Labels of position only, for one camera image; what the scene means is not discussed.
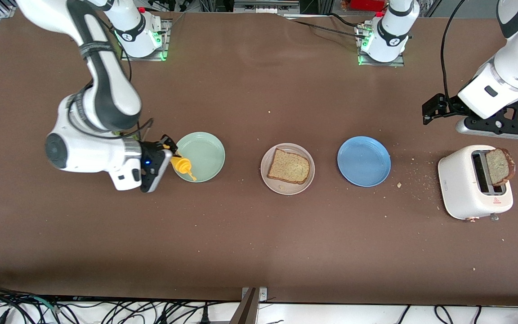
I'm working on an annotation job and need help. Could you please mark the brown bread slice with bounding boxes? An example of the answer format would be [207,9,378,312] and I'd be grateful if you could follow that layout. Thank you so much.
[267,148,310,185]
[485,148,516,187]

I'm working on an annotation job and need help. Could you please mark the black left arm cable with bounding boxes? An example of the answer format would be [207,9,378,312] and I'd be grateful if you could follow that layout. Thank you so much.
[440,0,465,108]

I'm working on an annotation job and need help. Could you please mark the black cable on table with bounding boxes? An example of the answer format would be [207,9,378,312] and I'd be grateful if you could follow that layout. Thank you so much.
[279,13,370,41]

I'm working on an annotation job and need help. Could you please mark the red box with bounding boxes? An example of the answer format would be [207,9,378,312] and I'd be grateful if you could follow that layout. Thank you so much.
[341,0,388,13]

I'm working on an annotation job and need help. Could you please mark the small metal table bracket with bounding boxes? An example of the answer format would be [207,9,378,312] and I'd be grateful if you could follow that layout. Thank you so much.
[241,287,268,303]

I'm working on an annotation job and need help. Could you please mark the white toaster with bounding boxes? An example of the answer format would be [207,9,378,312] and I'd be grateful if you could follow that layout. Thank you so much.
[438,144,514,222]

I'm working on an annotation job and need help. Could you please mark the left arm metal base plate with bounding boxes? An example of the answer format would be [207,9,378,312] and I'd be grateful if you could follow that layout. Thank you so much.
[356,25,406,68]

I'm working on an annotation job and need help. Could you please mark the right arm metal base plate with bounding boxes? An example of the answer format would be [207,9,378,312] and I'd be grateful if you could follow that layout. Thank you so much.
[121,18,170,62]

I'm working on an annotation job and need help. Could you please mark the yellow mustard squeeze bottle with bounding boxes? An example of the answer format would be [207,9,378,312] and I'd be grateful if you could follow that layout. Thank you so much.
[162,143,198,182]

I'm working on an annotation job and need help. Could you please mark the dark metal bar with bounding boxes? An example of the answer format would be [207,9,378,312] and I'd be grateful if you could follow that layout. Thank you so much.
[228,288,258,324]

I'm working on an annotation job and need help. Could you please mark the tangled black floor cables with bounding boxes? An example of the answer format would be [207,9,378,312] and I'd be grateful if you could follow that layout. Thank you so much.
[0,283,223,324]

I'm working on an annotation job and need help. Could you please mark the pale green plate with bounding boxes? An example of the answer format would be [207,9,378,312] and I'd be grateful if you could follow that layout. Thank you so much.
[172,131,226,183]

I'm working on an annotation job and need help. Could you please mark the beige plate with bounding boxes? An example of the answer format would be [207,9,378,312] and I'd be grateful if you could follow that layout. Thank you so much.
[260,143,316,195]

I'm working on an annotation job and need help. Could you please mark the blue plate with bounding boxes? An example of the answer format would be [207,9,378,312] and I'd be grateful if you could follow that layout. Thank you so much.
[337,136,392,188]

